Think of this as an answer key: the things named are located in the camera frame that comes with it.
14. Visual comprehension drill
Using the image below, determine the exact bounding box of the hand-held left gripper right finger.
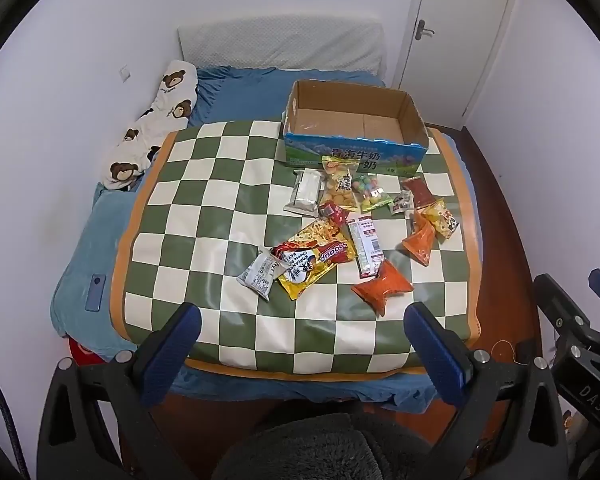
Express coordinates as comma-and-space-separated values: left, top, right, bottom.
404, 302, 569, 480

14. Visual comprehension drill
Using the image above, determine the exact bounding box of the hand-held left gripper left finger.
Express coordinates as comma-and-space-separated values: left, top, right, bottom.
37, 301, 216, 480

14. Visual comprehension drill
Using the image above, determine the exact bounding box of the large orange snack packet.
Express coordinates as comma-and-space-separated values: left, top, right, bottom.
351, 260, 415, 317

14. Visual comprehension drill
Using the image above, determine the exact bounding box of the small orange snack packet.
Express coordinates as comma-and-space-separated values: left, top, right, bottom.
401, 210, 437, 266

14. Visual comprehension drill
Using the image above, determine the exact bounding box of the small white snack packet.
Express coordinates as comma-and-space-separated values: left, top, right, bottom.
237, 250, 287, 302

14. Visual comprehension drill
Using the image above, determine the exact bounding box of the long white red packet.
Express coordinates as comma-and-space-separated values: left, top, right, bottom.
347, 215, 386, 280

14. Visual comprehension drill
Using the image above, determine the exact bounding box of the yellow panda snack packet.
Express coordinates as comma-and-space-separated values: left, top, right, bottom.
424, 199, 460, 240

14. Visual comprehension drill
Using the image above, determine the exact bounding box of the yellow red snack packet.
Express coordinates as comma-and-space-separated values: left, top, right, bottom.
277, 260, 339, 301

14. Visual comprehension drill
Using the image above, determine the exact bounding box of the red noodle packet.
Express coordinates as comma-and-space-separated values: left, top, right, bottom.
270, 239, 359, 267

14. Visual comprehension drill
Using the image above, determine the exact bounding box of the small white black packet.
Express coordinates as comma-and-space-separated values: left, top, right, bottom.
389, 192, 415, 217

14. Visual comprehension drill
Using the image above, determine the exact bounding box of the dark red snack packet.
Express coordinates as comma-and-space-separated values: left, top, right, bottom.
401, 177, 438, 210

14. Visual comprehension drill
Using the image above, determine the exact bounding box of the yellow noodle packet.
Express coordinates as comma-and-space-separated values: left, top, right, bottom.
295, 217, 348, 252

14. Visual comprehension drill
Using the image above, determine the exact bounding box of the colourful candy bag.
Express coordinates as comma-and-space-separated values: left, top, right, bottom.
352, 173, 394, 213

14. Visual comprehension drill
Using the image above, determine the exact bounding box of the small shiny red packet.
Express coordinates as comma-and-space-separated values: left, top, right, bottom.
321, 201, 351, 226

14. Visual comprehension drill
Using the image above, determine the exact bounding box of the clear packet of yellow crisps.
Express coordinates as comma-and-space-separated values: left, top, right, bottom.
320, 156, 361, 211

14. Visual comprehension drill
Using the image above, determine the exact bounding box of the silver snack packet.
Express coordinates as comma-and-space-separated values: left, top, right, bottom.
283, 169, 325, 217

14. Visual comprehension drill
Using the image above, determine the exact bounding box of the cardboard box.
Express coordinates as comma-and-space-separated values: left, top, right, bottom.
281, 79, 431, 177

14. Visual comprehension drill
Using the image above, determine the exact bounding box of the red object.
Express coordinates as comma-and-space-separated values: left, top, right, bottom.
67, 337, 114, 366

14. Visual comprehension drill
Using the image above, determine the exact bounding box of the blue phone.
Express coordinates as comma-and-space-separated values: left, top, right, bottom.
87, 274, 106, 313

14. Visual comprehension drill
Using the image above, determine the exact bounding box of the light blue blanket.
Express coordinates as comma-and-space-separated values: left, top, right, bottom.
50, 182, 146, 361

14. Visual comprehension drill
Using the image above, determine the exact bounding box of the grey fleece garment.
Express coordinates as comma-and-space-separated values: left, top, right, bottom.
212, 412, 433, 480

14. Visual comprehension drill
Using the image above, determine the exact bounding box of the green white checkered mat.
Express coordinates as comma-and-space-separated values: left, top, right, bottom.
111, 121, 482, 380

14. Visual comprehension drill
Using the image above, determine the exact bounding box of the bear print pillow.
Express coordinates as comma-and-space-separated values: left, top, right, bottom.
98, 59, 199, 192

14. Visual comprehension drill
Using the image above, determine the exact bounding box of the blue bedsheet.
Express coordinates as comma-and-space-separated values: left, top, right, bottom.
170, 64, 487, 413

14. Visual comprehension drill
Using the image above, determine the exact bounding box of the white door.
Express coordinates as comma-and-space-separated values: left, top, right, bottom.
392, 0, 522, 129

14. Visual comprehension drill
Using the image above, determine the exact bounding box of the white headboard cushion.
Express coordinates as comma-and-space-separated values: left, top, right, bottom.
177, 15, 386, 74

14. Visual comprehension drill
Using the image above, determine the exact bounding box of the black cable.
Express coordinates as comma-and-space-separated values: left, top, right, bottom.
0, 350, 31, 480

